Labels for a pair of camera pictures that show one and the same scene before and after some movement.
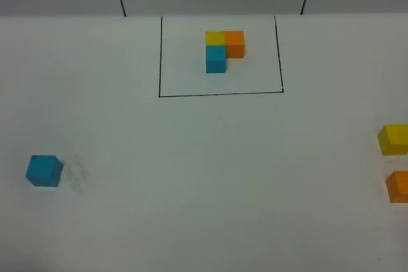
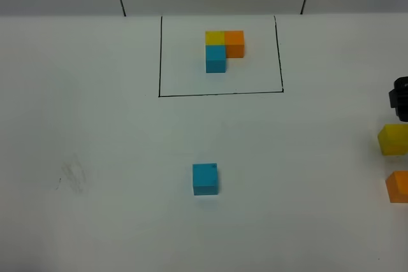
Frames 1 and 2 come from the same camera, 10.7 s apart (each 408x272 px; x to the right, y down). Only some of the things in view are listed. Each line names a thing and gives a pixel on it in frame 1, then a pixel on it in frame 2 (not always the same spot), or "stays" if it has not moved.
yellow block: (393, 139) stays
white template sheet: (183, 66) stays
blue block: (44, 171) to (204, 179)
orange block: (397, 186) stays
